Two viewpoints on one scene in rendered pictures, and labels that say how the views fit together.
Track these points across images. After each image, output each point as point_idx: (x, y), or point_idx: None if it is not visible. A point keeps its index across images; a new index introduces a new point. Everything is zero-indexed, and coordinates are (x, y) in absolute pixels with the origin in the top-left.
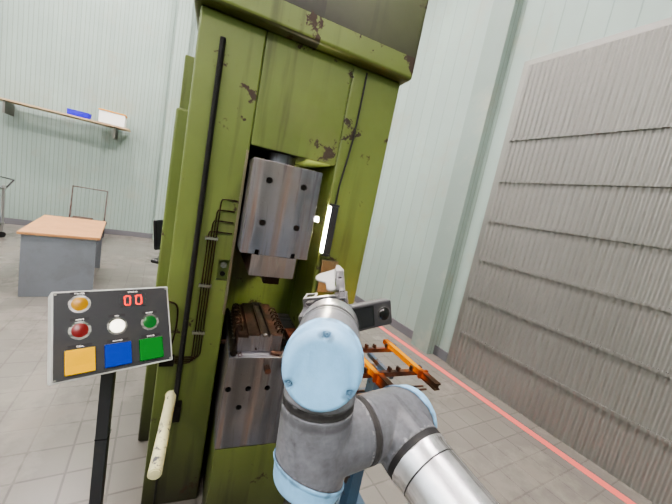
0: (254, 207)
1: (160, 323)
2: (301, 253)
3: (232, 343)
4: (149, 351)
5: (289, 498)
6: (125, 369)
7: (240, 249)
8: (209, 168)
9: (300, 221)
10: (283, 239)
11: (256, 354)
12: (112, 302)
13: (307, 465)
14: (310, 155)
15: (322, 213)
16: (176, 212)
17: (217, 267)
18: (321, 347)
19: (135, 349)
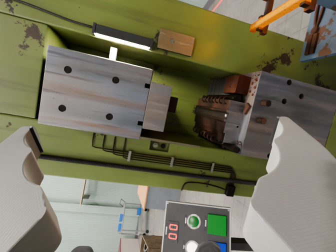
0: (93, 124)
1: (196, 212)
2: (144, 75)
3: (227, 147)
4: (219, 227)
5: None
6: (230, 249)
7: (136, 138)
8: (63, 155)
9: (108, 75)
10: (128, 95)
11: (243, 127)
12: (172, 248)
13: None
14: (38, 55)
15: (107, 43)
16: (106, 181)
17: (156, 150)
18: None
19: (215, 238)
